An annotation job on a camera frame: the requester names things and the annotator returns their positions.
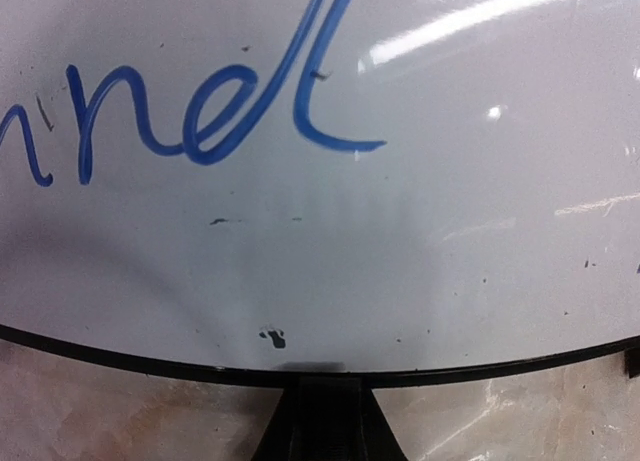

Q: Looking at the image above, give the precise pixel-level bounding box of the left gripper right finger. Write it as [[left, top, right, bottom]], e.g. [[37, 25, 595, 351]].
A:
[[309, 377, 406, 460]]

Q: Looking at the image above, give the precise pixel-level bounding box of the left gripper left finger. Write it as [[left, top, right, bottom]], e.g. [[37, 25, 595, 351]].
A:
[[255, 378, 310, 461]]

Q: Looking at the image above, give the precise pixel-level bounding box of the small whiteboard with wire stand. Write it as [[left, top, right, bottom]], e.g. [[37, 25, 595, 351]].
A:
[[1, 0, 639, 387]]

